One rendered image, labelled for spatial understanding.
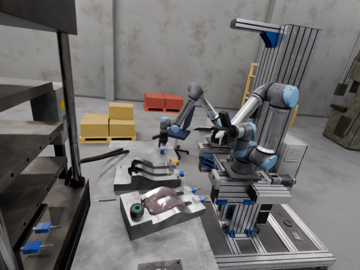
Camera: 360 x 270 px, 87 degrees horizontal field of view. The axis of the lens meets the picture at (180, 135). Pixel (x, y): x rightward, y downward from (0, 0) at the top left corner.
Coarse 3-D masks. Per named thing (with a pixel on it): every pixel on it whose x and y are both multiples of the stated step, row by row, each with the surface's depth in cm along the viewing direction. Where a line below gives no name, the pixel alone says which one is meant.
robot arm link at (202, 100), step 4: (192, 84) 170; (188, 88) 178; (200, 96) 176; (204, 96) 179; (200, 100) 179; (204, 100) 179; (200, 104) 184; (204, 104) 181; (208, 104) 181; (204, 108) 184; (208, 108) 182; (212, 108) 183; (208, 112) 185; (212, 112) 184; (216, 112) 187; (212, 116) 186; (216, 116) 185; (212, 120) 187
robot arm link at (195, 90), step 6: (198, 84) 167; (192, 90) 164; (198, 90) 163; (192, 96) 163; (198, 96) 164; (186, 102) 167; (192, 102) 166; (186, 108) 167; (180, 114) 170; (186, 114) 170; (180, 120) 171; (174, 126) 171; (180, 126) 176; (174, 132) 173
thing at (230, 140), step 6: (216, 126) 92; (222, 126) 93; (234, 126) 94; (216, 132) 90; (228, 132) 90; (234, 132) 94; (216, 138) 91; (222, 138) 90; (228, 138) 91; (234, 138) 96; (222, 144) 89; (228, 144) 92
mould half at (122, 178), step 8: (144, 160) 161; (120, 168) 155; (144, 168) 149; (168, 168) 158; (120, 176) 145; (128, 176) 147; (136, 176) 137; (144, 176) 139; (152, 176) 145; (160, 176) 147; (168, 176) 148; (176, 176) 149; (120, 184) 137; (128, 184) 139; (136, 184) 140; (144, 184) 141; (152, 184) 143; (160, 184) 144; (168, 184) 146; (176, 184) 147
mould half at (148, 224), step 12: (132, 192) 123; (120, 204) 121; (192, 204) 127; (144, 216) 106; (156, 216) 112; (168, 216) 111; (180, 216) 116; (192, 216) 122; (132, 228) 100; (144, 228) 104; (156, 228) 109; (132, 240) 103
